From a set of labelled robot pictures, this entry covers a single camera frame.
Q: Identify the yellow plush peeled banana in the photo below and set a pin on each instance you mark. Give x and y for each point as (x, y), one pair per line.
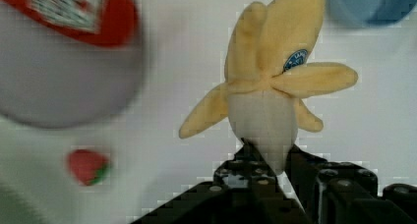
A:
(267, 77)

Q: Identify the red plush ketchup bottle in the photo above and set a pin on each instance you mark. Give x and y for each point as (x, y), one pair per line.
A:
(103, 23)

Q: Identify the red plush strawberry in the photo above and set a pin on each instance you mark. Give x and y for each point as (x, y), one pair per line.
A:
(88, 167)

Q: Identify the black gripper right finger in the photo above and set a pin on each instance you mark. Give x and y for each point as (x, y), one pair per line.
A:
(346, 193)

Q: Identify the blue round bowl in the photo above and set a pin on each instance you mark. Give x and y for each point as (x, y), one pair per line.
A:
(369, 13)

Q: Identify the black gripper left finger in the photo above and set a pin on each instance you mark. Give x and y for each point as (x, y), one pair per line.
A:
(244, 190)

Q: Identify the purple round plate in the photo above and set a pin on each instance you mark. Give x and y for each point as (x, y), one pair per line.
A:
(50, 81)

